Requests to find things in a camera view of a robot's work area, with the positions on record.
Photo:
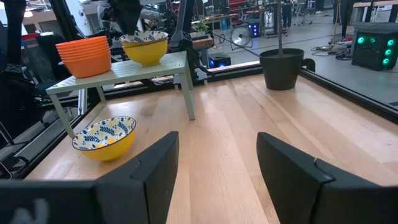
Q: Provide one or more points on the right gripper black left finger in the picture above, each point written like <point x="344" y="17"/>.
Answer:
<point x="124" y="199"/>

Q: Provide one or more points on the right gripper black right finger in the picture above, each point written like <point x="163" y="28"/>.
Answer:
<point x="311" y="199"/>

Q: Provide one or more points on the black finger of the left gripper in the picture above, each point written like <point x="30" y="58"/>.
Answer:
<point x="126" y="28"/>
<point x="133" y="28"/>

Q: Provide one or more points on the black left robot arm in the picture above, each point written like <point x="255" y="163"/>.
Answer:
<point x="183" y="37"/>

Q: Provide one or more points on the person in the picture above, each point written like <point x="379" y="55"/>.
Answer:
<point x="15" y="102"/>
<point x="152" y="14"/>

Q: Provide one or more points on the pale green perforated metal shelf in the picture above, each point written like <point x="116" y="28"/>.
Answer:
<point x="140" y="70"/>

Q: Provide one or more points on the small potted plant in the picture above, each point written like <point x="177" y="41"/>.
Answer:
<point x="200" y="26"/>

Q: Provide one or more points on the black office chair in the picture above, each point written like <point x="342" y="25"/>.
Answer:
<point x="51" y="53"/>

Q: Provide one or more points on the black computer blue light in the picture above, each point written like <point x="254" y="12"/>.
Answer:
<point x="219" y="60"/>

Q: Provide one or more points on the red cabinet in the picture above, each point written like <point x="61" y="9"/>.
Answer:
<point x="237" y="6"/>

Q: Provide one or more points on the round floor fan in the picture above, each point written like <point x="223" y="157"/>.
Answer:
<point x="240" y="36"/>

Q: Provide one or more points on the blue-lit computer tower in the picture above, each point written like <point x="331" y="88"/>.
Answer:
<point x="254" y="29"/>

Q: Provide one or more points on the green plant in black pot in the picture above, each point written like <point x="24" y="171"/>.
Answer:
<point x="281" y="74"/>

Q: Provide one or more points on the black computer green fans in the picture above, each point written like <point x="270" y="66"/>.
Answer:
<point x="373" y="53"/>

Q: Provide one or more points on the black aluminium rig frame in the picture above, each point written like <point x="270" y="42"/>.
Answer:
<point x="357" y="100"/>

